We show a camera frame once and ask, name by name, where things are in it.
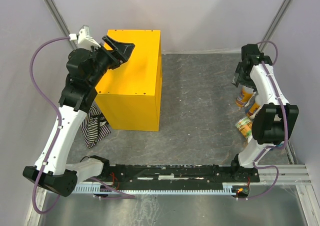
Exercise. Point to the light blue cable duct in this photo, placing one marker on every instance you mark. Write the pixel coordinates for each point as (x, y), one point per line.
(97, 188)

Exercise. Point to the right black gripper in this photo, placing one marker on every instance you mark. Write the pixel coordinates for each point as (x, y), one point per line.
(238, 78)

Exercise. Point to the yellow shelf cabinet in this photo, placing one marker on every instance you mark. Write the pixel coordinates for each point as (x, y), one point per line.
(130, 96)

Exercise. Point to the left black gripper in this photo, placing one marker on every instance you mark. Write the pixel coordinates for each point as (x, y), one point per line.
(124, 50)

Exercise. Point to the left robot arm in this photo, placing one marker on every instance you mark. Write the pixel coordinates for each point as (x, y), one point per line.
(86, 66)

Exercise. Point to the green label can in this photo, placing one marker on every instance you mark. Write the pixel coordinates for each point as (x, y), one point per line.
(244, 126)

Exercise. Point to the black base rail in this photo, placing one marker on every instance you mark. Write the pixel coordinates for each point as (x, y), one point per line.
(210, 176)

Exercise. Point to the orange can white lid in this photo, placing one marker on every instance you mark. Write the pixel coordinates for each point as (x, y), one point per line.
(247, 142)

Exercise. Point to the blue orange can with spoon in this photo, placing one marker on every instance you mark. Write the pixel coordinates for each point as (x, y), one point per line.
(253, 107)

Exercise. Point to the striped black white cloth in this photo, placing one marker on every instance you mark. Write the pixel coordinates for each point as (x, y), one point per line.
(95, 127)

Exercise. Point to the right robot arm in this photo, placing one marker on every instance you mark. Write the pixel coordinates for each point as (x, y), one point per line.
(274, 116)

